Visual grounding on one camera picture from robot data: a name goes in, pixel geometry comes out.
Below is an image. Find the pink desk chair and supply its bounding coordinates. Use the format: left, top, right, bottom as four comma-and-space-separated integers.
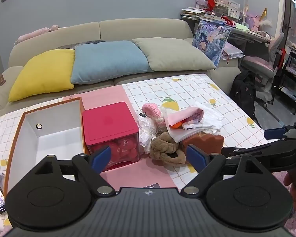
243, 33, 285, 108

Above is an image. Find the beige sofa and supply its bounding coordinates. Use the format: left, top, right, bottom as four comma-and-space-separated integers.
0, 17, 241, 114

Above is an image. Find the cluttered desk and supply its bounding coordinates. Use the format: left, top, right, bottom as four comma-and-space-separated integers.
195, 17, 274, 55

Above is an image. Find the printed figure pillow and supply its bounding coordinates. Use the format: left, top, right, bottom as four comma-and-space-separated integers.
192, 20, 232, 67

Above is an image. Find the checked lemon print tablecloth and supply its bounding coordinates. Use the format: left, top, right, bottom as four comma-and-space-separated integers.
0, 73, 287, 237

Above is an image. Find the brown sponge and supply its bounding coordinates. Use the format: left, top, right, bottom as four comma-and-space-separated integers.
181, 131, 224, 155

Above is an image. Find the pink cloth pouch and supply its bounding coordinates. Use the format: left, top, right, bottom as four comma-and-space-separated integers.
167, 107, 204, 129

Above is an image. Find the pink mat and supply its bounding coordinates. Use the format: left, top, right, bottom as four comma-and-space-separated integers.
80, 85, 184, 190

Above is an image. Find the black backpack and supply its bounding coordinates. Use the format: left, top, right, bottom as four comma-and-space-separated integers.
229, 70, 257, 119

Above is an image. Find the clear plastic bag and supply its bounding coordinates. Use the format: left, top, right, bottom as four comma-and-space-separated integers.
137, 114, 158, 153

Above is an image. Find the pink plush toy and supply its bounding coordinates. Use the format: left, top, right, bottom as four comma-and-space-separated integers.
17, 25, 59, 42

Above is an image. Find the blue pillow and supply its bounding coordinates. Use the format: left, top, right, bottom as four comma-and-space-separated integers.
71, 40, 154, 84

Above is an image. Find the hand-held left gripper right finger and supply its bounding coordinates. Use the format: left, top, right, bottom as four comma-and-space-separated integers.
181, 144, 256, 195

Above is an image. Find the red lidded clear box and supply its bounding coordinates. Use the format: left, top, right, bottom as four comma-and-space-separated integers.
82, 102, 140, 173

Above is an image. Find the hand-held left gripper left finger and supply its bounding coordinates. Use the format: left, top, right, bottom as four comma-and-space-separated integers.
36, 146, 115, 195

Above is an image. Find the white plastic bag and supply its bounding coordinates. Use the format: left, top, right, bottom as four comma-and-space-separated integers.
163, 101, 224, 143

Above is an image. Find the pink knitted toy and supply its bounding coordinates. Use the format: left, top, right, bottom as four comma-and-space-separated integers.
142, 103, 166, 129

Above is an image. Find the yellow pillow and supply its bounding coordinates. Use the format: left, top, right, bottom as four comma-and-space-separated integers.
8, 49, 76, 102

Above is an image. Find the stack of papers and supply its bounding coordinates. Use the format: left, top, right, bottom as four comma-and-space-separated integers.
181, 7, 207, 20

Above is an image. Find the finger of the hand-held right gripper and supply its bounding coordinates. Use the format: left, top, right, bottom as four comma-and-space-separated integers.
263, 121, 296, 139
221, 141, 290, 172

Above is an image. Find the black metal rack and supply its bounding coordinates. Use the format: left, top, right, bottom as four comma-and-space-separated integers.
273, 48, 296, 115

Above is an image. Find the beige pillow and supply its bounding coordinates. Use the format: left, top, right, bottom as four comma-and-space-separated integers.
132, 38, 216, 71

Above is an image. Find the brown plush toy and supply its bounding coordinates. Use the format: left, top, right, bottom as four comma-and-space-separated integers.
149, 132, 186, 165

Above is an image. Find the pink bag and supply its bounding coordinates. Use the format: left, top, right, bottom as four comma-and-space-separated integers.
245, 13, 262, 31

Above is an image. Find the white and orange cardboard box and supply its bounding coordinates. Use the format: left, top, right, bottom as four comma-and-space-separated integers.
4, 97, 89, 198

